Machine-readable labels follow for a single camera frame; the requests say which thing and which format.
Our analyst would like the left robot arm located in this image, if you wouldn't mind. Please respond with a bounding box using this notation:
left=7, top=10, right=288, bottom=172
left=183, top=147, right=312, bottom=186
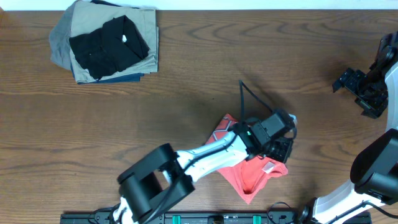
left=117, top=110, right=297, bottom=223

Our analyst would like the grey folded garment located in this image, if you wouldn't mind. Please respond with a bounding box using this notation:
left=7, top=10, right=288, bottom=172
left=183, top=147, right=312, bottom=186
left=49, top=1, right=77, bottom=71

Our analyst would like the red t-shirt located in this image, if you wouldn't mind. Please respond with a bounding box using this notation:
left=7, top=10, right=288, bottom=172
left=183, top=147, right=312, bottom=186
left=205, top=113, right=289, bottom=205

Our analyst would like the navy folded garment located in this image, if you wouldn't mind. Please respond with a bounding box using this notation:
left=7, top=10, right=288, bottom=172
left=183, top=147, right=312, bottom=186
left=70, top=65, right=144, bottom=85

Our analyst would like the black folded garment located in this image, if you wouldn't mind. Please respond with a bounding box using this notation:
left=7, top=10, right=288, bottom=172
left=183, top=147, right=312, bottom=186
left=69, top=16, right=149, bottom=80

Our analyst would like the beige folded garment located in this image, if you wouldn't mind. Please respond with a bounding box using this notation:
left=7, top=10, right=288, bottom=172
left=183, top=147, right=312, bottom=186
left=70, top=1, right=159, bottom=82

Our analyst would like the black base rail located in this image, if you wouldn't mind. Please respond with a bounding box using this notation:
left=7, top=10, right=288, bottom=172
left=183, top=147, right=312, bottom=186
left=60, top=208, right=373, bottom=224

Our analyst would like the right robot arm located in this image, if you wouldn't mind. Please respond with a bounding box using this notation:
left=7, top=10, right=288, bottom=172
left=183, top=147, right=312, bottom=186
left=294, top=32, right=397, bottom=223

